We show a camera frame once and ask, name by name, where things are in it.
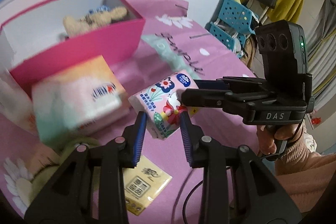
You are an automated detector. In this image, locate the pink floral tissue pack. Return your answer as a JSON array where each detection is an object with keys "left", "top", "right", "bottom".
[{"left": 128, "top": 70, "right": 198, "bottom": 140}]

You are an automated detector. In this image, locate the yellow tissue pack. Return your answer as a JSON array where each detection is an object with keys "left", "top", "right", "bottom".
[{"left": 123, "top": 155, "right": 173, "bottom": 216}]

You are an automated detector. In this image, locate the blue checked scrunchie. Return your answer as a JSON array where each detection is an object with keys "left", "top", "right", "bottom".
[{"left": 88, "top": 5, "right": 110, "bottom": 14}]

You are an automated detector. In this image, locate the beige teddy bear plush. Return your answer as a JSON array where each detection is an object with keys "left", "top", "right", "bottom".
[{"left": 63, "top": 6, "right": 128, "bottom": 37}]

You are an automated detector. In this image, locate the pink sleeve forearm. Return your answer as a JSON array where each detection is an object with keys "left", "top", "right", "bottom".
[{"left": 275, "top": 137, "right": 335, "bottom": 213}]

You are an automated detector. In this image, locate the person right hand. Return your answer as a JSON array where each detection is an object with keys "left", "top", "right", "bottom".
[{"left": 256, "top": 122, "right": 303, "bottom": 156}]

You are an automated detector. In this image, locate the pink printed table cloth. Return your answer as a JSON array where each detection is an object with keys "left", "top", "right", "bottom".
[{"left": 1, "top": 0, "right": 252, "bottom": 223}]

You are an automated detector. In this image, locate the blue perforated plastic rack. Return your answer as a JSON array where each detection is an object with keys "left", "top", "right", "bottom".
[{"left": 206, "top": 0, "right": 259, "bottom": 57}]

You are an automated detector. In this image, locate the pastel tissue box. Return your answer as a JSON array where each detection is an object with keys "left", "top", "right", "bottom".
[{"left": 31, "top": 56, "right": 130, "bottom": 150}]

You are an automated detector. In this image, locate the pink open storage box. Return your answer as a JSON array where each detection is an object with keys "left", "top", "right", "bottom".
[{"left": 1, "top": 0, "right": 145, "bottom": 94}]

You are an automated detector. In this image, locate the black cable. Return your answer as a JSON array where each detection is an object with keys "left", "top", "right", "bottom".
[{"left": 181, "top": 181, "right": 204, "bottom": 224}]

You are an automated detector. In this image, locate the black right camera box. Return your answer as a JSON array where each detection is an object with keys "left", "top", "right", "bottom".
[{"left": 255, "top": 20, "right": 312, "bottom": 102}]

